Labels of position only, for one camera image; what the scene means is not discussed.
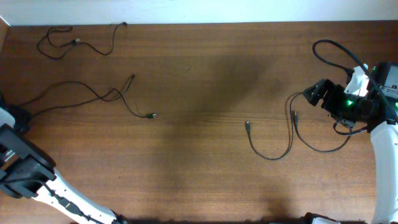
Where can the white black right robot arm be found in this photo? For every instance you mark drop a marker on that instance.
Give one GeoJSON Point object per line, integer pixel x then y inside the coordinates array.
{"type": "Point", "coordinates": [382, 128]}

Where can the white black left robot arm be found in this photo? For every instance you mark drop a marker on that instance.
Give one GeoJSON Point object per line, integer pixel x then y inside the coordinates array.
{"type": "Point", "coordinates": [29, 172]}

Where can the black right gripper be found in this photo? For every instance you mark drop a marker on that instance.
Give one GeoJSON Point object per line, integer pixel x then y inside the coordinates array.
{"type": "Point", "coordinates": [334, 91]}

